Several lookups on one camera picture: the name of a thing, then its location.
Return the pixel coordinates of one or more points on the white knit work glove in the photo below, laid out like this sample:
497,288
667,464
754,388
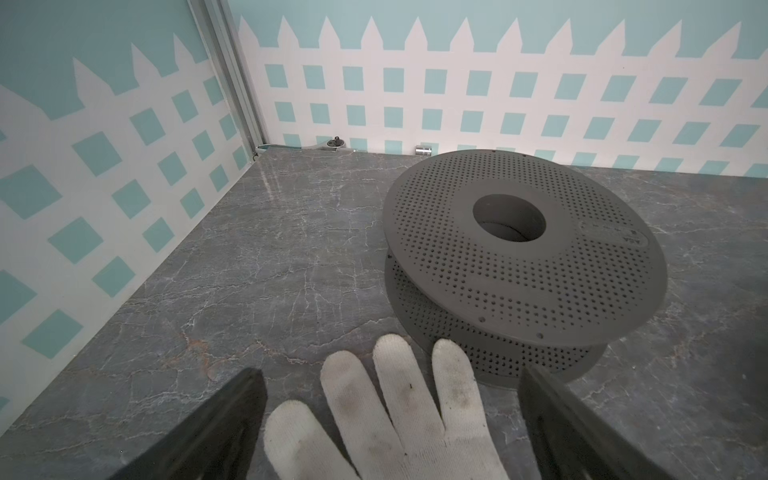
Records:
392,427

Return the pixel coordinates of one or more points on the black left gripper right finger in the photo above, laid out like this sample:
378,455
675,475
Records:
570,441

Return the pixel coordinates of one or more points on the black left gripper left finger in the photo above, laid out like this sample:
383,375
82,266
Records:
216,441

